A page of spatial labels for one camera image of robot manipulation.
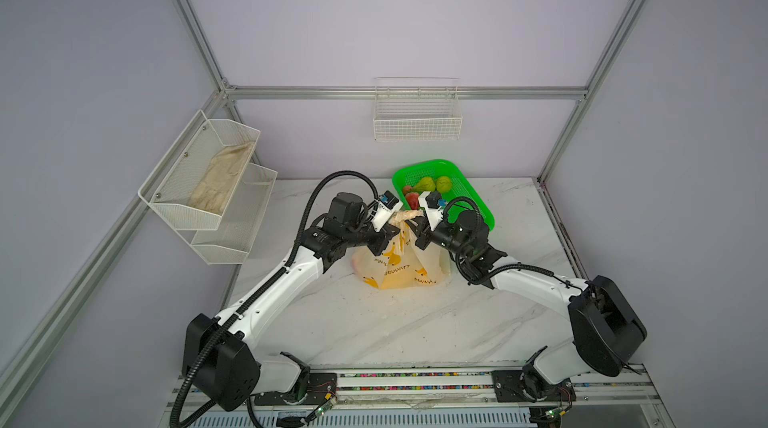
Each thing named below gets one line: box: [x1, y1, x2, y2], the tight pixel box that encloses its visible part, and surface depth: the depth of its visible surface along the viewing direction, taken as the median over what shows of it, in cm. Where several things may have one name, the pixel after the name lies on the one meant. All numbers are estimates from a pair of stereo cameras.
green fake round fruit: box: [437, 176, 452, 193], surface depth 116 cm
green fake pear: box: [414, 176, 436, 193], surface depth 116 cm
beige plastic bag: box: [352, 210, 450, 289], surface depth 83 cm
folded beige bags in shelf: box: [187, 141, 256, 215], surface depth 80 cm
